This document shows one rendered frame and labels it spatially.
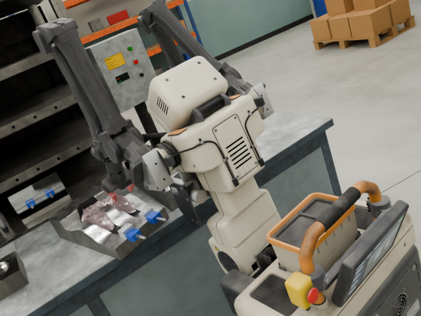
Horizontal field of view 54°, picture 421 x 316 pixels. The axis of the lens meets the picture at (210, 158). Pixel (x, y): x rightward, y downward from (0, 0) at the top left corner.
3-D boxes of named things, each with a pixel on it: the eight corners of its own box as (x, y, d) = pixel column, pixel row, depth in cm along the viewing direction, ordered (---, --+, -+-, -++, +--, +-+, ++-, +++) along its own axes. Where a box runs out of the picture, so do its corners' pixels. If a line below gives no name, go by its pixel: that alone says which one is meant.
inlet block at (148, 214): (173, 221, 156) (168, 210, 154) (164, 229, 153) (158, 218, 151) (152, 217, 166) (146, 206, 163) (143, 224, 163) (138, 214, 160)
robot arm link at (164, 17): (135, 1, 140) (156, -16, 142) (135, 20, 153) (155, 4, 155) (225, 98, 140) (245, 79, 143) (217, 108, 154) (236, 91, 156)
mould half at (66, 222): (169, 217, 166) (158, 195, 162) (121, 260, 151) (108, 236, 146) (104, 204, 201) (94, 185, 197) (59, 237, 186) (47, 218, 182)
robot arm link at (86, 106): (35, 30, 115) (69, 17, 120) (30, 32, 120) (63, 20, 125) (102, 162, 131) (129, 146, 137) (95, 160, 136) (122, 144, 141)
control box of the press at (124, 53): (223, 232, 290) (138, 27, 234) (189, 256, 279) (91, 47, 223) (208, 222, 309) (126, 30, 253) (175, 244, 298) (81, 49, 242)
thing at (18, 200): (71, 198, 229) (56, 172, 222) (24, 224, 219) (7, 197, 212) (55, 178, 271) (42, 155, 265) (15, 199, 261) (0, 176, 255)
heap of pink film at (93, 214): (140, 207, 170) (132, 192, 167) (107, 234, 159) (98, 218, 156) (107, 201, 188) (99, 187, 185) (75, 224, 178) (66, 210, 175)
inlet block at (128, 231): (153, 239, 150) (147, 227, 148) (143, 248, 147) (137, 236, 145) (133, 234, 159) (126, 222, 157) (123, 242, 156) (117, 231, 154)
